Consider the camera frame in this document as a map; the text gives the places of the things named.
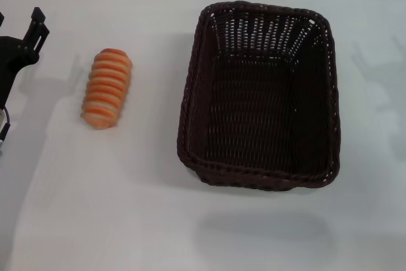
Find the orange striped bread loaf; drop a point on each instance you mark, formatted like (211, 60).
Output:
(108, 90)

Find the dark brown woven basket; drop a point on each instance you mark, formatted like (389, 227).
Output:
(253, 109)

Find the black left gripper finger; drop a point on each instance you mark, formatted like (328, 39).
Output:
(1, 19)
(35, 33)

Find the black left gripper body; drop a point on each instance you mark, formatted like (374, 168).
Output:
(11, 58)

